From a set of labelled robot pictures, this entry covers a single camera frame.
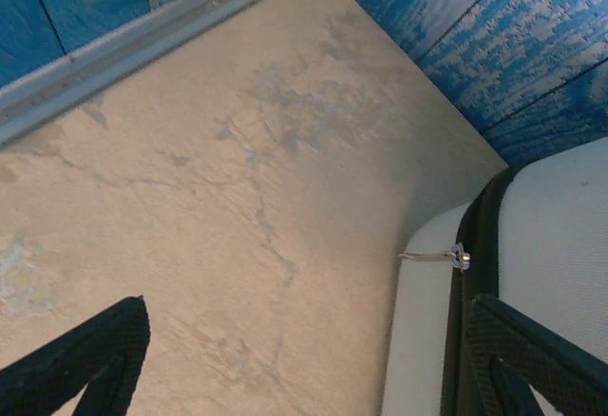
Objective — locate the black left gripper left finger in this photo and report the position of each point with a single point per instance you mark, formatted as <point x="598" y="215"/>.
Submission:
<point x="119" y="340"/>

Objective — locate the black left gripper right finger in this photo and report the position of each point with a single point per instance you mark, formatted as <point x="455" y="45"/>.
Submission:
<point x="494" y="340"/>

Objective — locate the white hard-shell suitcase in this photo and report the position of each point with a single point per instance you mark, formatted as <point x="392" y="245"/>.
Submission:
<point x="560" y="245"/>

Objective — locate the aluminium table side rail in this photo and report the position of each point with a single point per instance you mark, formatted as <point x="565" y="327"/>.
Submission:
<point x="119" y="55"/>

